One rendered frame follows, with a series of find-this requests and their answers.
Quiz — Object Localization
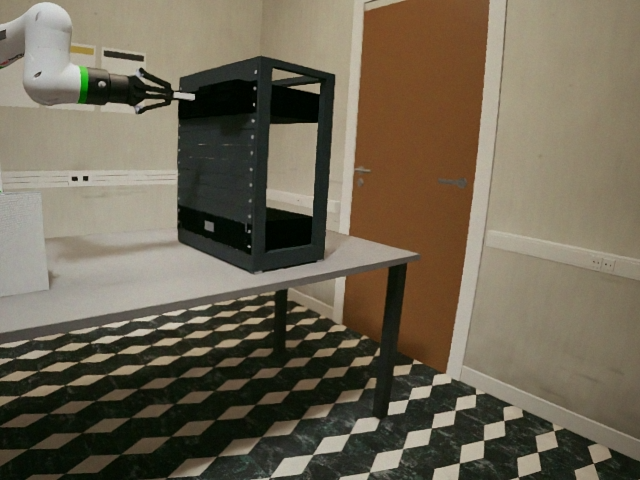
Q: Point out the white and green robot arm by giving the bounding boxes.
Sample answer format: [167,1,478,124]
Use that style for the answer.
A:
[0,3,110,106]

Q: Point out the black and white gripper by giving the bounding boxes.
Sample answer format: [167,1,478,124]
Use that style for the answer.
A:
[107,67,195,115]

